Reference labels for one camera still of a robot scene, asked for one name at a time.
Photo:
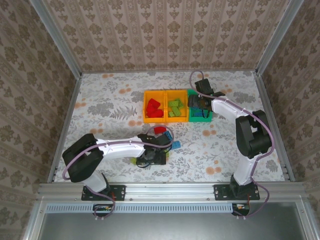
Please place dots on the blue lego brick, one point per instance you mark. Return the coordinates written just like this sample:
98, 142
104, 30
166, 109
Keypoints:
198, 114
168, 135
176, 145

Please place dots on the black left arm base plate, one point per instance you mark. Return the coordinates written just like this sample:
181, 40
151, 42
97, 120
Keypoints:
120, 192

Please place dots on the aluminium side rail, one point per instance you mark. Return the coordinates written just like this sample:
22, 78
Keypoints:
266, 100
72, 100

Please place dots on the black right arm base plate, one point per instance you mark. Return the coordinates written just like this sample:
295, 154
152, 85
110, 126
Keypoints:
220, 192

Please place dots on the yellow plastic bin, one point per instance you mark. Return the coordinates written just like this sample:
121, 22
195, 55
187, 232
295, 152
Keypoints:
155, 119
177, 119

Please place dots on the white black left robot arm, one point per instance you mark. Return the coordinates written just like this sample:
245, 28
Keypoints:
120, 150

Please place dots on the small green lego brick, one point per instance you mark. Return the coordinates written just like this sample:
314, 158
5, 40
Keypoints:
168, 154
171, 114

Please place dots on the floral printed table cover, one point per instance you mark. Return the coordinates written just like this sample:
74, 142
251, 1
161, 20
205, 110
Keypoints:
200, 160

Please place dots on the aluminium frame post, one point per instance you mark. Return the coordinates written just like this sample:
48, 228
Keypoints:
277, 37
56, 40

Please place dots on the grey metal panel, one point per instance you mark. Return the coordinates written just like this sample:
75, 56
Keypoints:
162, 227

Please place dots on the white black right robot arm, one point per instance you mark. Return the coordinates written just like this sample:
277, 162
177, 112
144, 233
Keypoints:
225, 107

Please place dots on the green plastic bin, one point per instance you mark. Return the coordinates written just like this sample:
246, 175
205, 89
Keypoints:
198, 119

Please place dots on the aluminium front frame beam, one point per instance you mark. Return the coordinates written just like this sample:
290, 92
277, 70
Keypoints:
170, 191

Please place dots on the red lego brick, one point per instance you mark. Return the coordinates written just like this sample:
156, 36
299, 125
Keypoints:
158, 113
149, 111
159, 129
153, 103

